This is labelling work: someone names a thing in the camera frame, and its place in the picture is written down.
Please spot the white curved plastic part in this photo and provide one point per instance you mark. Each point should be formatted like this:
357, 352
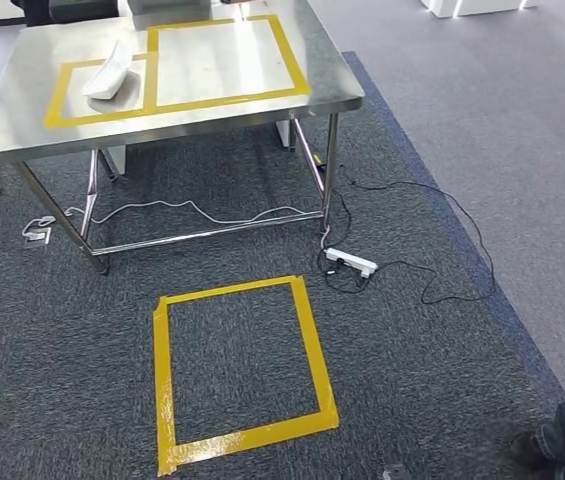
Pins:
109, 73

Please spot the steel workbench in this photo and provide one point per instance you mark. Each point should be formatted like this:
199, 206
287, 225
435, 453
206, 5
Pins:
202, 126

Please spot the white power strip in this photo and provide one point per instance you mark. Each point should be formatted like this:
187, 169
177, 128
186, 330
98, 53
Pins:
352, 262

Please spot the large yellow bench tape rectangle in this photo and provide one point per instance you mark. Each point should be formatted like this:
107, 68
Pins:
289, 60

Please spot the yellow floor tape square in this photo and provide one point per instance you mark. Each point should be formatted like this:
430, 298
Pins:
164, 397

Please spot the grey box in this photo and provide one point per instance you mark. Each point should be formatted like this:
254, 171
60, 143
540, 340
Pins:
169, 13

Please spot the floor socket box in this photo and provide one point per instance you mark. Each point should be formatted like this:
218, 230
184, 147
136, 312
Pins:
37, 237

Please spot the small yellow bench tape rectangle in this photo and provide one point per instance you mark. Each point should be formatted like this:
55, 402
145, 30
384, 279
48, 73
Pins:
65, 86

